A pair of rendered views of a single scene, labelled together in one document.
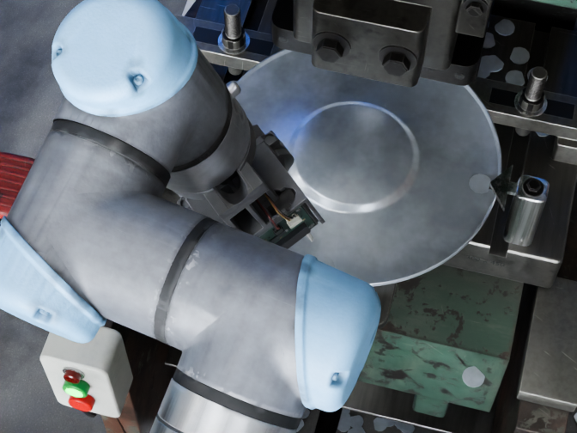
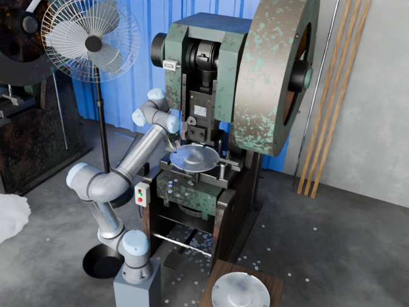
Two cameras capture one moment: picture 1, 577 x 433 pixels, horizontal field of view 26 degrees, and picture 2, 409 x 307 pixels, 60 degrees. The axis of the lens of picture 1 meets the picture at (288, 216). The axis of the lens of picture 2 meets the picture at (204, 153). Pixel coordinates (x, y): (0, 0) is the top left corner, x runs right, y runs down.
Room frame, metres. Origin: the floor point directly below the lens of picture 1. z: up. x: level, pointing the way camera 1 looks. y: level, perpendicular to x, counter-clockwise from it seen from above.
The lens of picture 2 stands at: (-1.05, -0.33, 1.91)
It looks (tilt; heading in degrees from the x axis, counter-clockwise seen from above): 32 degrees down; 7
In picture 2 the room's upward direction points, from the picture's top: 4 degrees clockwise
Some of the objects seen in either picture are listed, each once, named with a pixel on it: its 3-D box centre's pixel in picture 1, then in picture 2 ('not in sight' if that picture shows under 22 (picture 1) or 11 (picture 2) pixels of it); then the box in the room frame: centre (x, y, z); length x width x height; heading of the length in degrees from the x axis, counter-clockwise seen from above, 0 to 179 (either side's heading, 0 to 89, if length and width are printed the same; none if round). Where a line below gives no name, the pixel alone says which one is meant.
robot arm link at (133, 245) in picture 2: not in sight; (135, 247); (0.09, 0.11, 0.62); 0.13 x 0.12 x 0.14; 65
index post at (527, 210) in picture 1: (525, 210); (222, 170); (0.63, -0.23, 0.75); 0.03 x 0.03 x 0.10; 75
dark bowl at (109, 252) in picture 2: not in sight; (106, 263); (0.43, 0.44, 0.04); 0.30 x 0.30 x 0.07
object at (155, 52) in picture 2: not in sight; (170, 53); (0.87, 0.14, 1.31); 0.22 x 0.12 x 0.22; 165
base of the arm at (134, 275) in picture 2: not in sight; (137, 264); (0.08, 0.10, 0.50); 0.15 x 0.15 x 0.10
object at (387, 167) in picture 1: (353, 155); (195, 157); (0.67, -0.06, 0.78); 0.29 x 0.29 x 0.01
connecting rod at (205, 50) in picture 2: not in sight; (208, 70); (0.79, -0.10, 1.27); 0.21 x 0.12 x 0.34; 165
